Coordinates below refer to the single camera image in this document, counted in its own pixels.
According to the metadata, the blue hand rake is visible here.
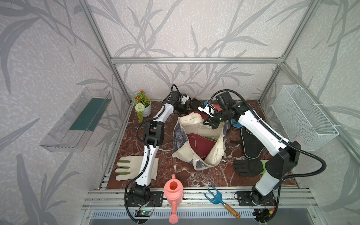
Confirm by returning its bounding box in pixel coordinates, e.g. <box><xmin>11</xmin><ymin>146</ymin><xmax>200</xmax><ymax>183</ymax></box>
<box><xmin>204</xmin><ymin>184</ymin><xmax>241</xmax><ymax>219</ymax></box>

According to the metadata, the clear plastic wall shelf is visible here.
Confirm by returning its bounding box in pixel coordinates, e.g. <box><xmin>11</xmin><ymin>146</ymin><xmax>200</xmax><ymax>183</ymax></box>
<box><xmin>39</xmin><ymin>88</ymin><xmax>112</xmax><ymax>153</ymax></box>

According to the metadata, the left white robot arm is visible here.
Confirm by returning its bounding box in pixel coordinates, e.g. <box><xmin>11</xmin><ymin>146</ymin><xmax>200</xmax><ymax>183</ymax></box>
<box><xmin>125</xmin><ymin>100</ymin><xmax>190</xmax><ymax>206</ymax></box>

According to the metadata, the beige work glove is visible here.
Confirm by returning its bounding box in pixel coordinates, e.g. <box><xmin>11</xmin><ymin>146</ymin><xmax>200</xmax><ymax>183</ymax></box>
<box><xmin>115</xmin><ymin>156</ymin><xmax>143</xmax><ymax>181</ymax></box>

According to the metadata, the blue paddle case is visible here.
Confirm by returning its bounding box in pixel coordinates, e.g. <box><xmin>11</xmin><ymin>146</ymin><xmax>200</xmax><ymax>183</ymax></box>
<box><xmin>230</xmin><ymin>119</ymin><xmax>243</xmax><ymax>129</ymax></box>

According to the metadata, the maroon paddle case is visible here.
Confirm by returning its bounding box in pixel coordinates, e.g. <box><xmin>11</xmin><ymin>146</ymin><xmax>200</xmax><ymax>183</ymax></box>
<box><xmin>187</xmin><ymin>134</ymin><xmax>216</xmax><ymax>160</ymax></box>

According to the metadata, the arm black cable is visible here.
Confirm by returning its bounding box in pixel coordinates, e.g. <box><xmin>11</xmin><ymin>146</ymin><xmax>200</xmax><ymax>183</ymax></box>
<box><xmin>209</xmin><ymin>89</ymin><xmax>327</xmax><ymax>181</ymax></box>
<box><xmin>123</xmin><ymin>83</ymin><xmax>181</xmax><ymax>224</ymax></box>

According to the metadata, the black and red paddle case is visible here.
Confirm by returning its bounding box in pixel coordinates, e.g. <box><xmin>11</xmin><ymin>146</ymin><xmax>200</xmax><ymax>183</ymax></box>
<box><xmin>190</xmin><ymin>98</ymin><xmax>222</xmax><ymax>111</ymax></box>

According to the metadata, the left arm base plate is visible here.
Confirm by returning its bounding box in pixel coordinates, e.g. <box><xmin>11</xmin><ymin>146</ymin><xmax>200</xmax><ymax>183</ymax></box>
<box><xmin>126</xmin><ymin>191</ymin><xmax>164</xmax><ymax>207</ymax></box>

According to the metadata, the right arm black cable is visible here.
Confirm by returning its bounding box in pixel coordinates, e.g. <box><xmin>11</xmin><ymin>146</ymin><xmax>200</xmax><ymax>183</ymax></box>
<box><xmin>209</xmin><ymin>89</ymin><xmax>327</xmax><ymax>181</ymax></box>

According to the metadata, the pink watering can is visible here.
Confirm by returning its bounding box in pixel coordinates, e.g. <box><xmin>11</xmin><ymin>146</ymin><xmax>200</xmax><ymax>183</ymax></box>
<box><xmin>164</xmin><ymin>174</ymin><xmax>184</xmax><ymax>225</ymax></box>

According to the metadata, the beige canvas bag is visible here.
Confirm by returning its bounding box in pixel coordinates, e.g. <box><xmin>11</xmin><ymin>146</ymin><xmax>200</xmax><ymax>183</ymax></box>
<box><xmin>172</xmin><ymin>112</ymin><xmax>229</xmax><ymax>171</ymax></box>

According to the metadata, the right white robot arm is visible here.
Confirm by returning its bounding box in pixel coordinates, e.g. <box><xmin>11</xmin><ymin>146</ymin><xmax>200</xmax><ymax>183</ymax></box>
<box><xmin>197</xmin><ymin>102</ymin><xmax>300</xmax><ymax>205</ymax></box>

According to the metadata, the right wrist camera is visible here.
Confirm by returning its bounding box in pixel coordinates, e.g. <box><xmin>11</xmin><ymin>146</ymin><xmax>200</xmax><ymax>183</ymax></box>
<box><xmin>197</xmin><ymin>91</ymin><xmax>237</xmax><ymax>117</ymax></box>

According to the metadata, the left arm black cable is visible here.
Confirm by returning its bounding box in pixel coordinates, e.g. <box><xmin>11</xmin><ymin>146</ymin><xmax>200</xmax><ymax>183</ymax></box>
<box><xmin>123</xmin><ymin>83</ymin><xmax>181</xmax><ymax>224</ymax></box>

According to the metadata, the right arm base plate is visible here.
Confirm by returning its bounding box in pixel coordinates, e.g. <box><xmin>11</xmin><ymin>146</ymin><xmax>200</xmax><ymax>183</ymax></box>
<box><xmin>234</xmin><ymin>191</ymin><xmax>276</xmax><ymax>207</ymax></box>

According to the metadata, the black and green glove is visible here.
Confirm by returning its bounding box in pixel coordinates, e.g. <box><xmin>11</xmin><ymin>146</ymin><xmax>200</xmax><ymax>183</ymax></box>
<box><xmin>233</xmin><ymin>159</ymin><xmax>268</xmax><ymax>177</ymax></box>

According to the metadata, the green artificial plant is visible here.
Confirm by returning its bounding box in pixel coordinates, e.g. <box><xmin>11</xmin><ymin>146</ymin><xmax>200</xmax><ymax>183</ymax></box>
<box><xmin>133</xmin><ymin>90</ymin><xmax>152</xmax><ymax>123</ymax></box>

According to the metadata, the white wire mesh basket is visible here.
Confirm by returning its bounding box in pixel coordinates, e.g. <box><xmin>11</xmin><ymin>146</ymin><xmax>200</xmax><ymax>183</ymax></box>
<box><xmin>272</xmin><ymin>84</ymin><xmax>339</xmax><ymax>152</ymax></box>

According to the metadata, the white flower pot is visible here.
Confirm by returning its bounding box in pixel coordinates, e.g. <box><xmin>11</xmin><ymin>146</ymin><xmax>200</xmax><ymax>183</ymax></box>
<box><xmin>134</xmin><ymin>103</ymin><xmax>152</xmax><ymax>117</ymax></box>

